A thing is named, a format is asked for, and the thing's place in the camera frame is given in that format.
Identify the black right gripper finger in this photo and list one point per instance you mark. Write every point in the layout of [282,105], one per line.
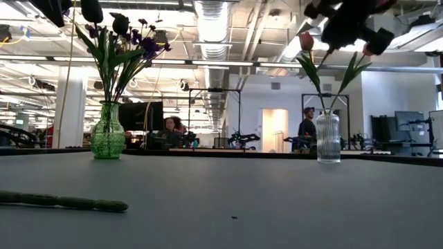
[382,41]
[331,39]

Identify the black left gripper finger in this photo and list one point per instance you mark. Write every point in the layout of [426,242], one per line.
[52,10]

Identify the red artificial flower bunch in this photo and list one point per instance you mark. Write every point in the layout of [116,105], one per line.
[325,57]
[69,201]

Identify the pink artificial tulip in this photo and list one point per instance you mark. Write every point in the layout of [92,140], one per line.
[306,41]
[349,74]

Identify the purple artificial flower bunch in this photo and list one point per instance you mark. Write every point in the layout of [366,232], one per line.
[92,32]
[149,45]

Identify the black background robot arm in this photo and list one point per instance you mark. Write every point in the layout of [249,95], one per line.
[242,139]
[290,141]

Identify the clear ribbed glass vase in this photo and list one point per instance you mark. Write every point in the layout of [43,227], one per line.
[328,138]

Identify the green glass vase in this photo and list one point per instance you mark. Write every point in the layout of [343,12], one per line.
[107,138]

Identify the grey desk monitor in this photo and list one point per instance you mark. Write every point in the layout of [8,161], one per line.
[436,124]
[408,121]

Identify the black cabinet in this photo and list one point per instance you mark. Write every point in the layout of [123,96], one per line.
[380,128]

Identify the person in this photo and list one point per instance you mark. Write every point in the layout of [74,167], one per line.
[306,129]
[171,124]

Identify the white square column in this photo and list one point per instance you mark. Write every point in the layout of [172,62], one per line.
[74,110]

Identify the black rectangular monitor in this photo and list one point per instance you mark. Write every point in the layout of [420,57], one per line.
[138,115]

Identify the black background station frame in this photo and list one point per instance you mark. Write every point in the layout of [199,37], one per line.
[214,90]
[306,94]

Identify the silver ventilation duct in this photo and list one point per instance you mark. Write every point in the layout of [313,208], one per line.
[212,27]

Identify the black metal table frame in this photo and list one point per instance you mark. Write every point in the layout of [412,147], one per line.
[52,151]

